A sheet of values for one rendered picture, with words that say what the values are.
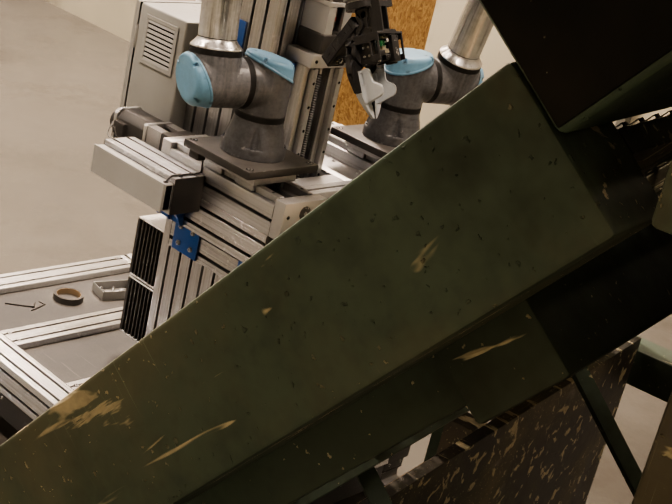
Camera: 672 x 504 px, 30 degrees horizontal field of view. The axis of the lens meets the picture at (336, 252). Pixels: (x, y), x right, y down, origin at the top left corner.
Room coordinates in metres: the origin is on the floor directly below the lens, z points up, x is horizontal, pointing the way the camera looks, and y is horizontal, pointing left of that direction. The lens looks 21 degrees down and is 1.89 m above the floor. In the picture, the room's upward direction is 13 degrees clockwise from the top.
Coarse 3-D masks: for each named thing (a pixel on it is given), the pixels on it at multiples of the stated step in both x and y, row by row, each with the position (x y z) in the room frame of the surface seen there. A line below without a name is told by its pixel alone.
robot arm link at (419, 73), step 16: (400, 48) 3.17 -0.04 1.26; (400, 64) 3.08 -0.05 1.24; (416, 64) 3.08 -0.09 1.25; (432, 64) 3.12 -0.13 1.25; (400, 80) 3.08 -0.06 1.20; (416, 80) 3.09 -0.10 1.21; (432, 80) 3.11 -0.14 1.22; (400, 96) 3.08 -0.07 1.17; (416, 96) 3.09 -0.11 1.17; (432, 96) 3.12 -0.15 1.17
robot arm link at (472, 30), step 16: (464, 16) 3.15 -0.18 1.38; (480, 16) 3.12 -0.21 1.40; (464, 32) 3.14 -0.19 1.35; (480, 32) 3.13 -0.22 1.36; (448, 48) 3.17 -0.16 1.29; (464, 48) 3.14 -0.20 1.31; (480, 48) 3.16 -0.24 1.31; (448, 64) 3.15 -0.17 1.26; (464, 64) 3.14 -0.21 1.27; (480, 64) 3.18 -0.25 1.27; (448, 80) 3.14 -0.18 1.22; (464, 80) 3.15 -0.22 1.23; (480, 80) 3.19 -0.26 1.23; (448, 96) 3.15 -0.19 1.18
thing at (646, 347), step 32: (640, 352) 2.72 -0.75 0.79; (608, 384) 2.59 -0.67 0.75; (640, 384) 2.71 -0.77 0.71; (512, 416) 2.15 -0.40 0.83; (544, 416) 2.28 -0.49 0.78; (576, 416) 2.46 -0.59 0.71; (448, 448) 1.97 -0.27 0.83; (480, 448) 2.04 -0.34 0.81; (512, 448) 2.18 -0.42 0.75; (544, 448) 2.34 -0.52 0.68; (576, 448) 2.52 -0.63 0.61; (416, 480) 1.84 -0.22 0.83; (448, 480) 1.95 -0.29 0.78; (480, 480) 2.08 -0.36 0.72; (512, 480) 2.22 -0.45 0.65; (544, 480) 2.39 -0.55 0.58; (576, 480) 2.59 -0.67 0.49
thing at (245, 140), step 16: (240, 112) 2.71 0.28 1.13; (240, 128) 2.70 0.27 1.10; (256, 128) 2.69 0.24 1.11; (272, 128) 2.71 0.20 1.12; (224, 144) 2.70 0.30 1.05; (240, 144) 2.68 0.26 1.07; (256, 144) 2.69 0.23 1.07; (272, 144) 2.70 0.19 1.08; (256, 160) 2.68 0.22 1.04; (272, 160) 2.70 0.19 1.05
